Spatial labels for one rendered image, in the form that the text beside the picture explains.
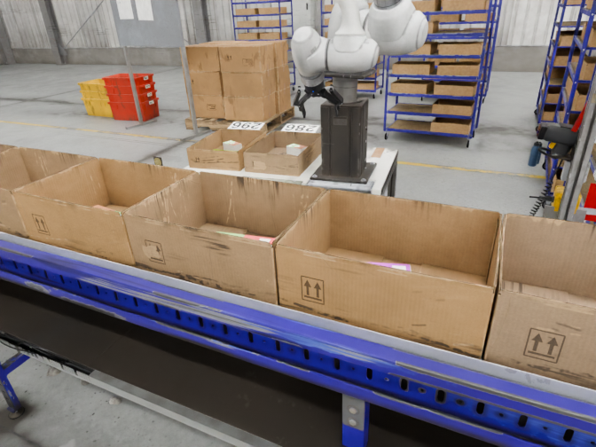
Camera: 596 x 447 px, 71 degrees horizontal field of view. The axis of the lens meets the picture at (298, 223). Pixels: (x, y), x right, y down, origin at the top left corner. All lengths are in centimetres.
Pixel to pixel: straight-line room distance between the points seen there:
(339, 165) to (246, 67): 378
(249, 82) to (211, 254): 475
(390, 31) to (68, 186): 120
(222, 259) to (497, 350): 54
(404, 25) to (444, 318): 118
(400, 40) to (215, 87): 435
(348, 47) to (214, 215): 69
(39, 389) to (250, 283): 155
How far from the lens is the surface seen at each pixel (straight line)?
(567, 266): 104
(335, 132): 186
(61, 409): 216
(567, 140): 156
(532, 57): 1057
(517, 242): 101
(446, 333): 79
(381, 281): 76
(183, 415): 156
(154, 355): 127
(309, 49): 149
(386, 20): 169
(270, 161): 199
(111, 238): 111
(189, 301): 93
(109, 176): 150
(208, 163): 214
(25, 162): 183
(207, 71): 589
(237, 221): 122
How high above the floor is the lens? 145
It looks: 27 degrees down
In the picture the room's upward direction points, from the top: 3 degrees counter-clockwise
